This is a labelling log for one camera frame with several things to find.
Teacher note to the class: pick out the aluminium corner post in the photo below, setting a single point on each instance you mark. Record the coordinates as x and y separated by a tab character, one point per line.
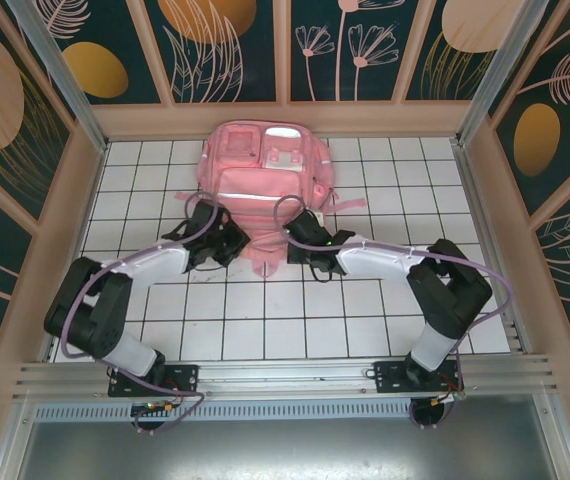
500	65
60	65

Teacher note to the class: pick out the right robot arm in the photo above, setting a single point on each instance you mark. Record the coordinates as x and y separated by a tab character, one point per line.
455	300

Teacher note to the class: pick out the small circuit board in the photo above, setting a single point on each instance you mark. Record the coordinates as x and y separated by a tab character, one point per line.
157	407
447	398

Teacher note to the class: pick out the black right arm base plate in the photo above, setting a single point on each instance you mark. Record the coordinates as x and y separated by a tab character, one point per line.
390	375

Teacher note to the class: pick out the pink backpack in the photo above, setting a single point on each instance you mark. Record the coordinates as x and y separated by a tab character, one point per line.
265	190

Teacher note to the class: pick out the aluminium mounting rail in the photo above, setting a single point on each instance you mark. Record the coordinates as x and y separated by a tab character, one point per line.
285	372

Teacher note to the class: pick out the grey metal plate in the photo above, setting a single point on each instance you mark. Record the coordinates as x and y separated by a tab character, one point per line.
285	450

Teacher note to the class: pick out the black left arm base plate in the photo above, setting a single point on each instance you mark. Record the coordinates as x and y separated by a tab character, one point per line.
185	380

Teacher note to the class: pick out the aluminium side rail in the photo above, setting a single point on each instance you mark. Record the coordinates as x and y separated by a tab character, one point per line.
477	200

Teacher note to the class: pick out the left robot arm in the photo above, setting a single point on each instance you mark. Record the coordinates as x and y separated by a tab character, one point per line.
90	310

